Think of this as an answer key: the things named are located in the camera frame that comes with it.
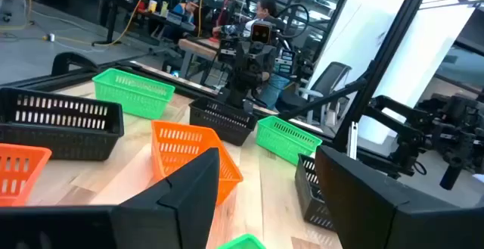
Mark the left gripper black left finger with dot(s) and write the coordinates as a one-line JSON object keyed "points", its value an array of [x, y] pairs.
{"points": [[177, 207]]}

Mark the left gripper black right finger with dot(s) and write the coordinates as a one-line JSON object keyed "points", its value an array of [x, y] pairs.
{"points": [[363, 203]]}

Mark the black background robot arm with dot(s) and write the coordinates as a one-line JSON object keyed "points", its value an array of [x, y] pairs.
{"points": [[408, 128]]}

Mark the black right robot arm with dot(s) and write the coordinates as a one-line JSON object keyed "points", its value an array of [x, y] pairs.
{"points": [[237, 92]]}

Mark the small display screen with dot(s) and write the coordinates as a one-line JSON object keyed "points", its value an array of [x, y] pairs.
{"points": [[284, 63]]}

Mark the person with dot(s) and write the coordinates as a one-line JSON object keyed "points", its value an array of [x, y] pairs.
{"points": [[266, 10], [185, 10]]}

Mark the wooden background table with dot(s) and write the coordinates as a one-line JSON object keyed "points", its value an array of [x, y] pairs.
{"points": [[196, 48]]}

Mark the orange plastic basket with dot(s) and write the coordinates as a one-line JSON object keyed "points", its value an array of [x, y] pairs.
{"points": [[17, 173], [177, 143]]}

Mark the green plastic basket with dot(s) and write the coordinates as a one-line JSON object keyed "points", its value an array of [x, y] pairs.
{"points": [[128, 101], [242, 243], [281, 141]]}

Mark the grey office chair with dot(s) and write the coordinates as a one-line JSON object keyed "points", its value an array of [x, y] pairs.
{"points": [[332, 76]]}

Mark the yellow cup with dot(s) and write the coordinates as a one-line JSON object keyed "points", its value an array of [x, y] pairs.
{"points": [[152, 6]]}

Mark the large black plastic basket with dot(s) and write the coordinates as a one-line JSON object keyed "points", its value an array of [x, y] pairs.
{"points": [[64, 143]]}

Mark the black floor stand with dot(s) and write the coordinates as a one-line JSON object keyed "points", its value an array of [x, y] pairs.
{"points": [[112, 22]]}

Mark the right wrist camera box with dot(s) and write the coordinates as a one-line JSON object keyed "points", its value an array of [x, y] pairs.
{"points": [[261, 33]]}

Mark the black diagonal frame brace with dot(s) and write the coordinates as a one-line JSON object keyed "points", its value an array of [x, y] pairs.
{"points": [[325, 99]]}

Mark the black frame post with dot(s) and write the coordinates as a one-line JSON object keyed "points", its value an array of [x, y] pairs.
{"points": [[382, 60]]}

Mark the black curved bracket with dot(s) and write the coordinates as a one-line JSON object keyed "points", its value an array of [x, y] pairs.
{"points": [[64, 58]]}

